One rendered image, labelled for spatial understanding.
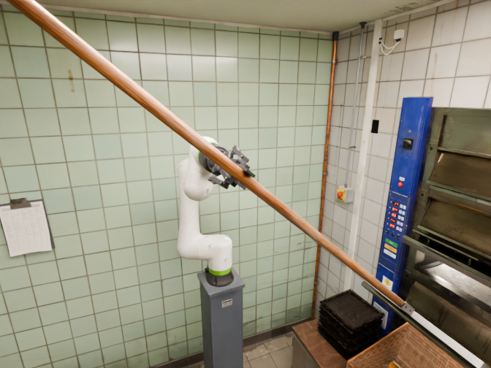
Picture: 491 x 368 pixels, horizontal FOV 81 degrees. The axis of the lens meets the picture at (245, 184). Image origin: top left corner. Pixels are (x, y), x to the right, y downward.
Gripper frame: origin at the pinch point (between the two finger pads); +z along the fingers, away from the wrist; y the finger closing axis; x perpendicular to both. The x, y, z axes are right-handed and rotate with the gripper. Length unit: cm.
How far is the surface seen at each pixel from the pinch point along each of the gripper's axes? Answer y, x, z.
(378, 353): 30, -157, -26
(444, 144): -78, -97, -30
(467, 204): -58, -113, -12
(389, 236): -30, -133, -49
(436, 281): -22, -144, -18
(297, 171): -35, -99, -123
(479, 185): -65, -105, -9
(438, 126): -84, -90, -34
